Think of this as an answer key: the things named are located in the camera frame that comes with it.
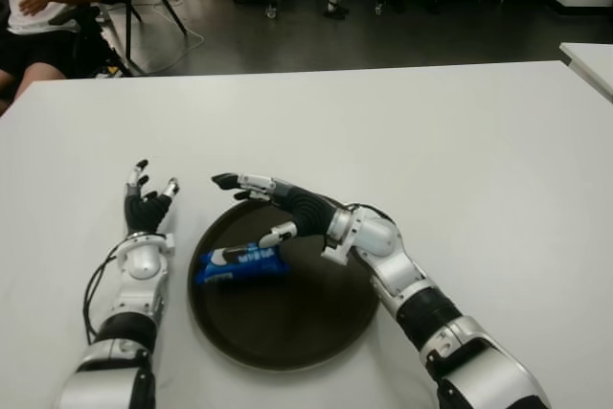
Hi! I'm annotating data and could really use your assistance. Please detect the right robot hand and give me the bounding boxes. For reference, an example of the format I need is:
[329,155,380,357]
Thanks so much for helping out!
[210,171,342,250]

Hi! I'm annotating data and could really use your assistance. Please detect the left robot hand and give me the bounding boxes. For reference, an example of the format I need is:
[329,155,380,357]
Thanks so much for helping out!
[123,158,181,238]

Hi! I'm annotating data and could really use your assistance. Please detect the blue Oreo packet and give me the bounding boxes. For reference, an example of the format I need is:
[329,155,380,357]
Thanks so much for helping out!
[193,244,292,285]

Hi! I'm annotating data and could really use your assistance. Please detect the round dark brown tray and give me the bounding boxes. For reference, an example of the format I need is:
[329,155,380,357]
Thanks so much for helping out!
[187,200,382,373]

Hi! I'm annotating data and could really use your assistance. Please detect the black office chair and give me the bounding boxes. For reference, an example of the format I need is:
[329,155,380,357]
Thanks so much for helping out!
[47,4,133,80]

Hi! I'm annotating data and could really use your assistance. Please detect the white side table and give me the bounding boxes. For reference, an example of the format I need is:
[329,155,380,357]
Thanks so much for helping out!
[558,42,613,103]

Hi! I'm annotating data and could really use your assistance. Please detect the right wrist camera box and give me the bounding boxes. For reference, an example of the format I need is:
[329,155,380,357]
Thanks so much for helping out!
[320,240,353,267]

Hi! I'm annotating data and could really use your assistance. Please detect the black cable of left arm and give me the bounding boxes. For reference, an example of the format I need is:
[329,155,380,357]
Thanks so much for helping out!
[81,248,130,346]

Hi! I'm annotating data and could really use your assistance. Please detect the white cable on floor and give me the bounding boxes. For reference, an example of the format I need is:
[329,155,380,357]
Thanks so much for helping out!
[131,0,226,68]

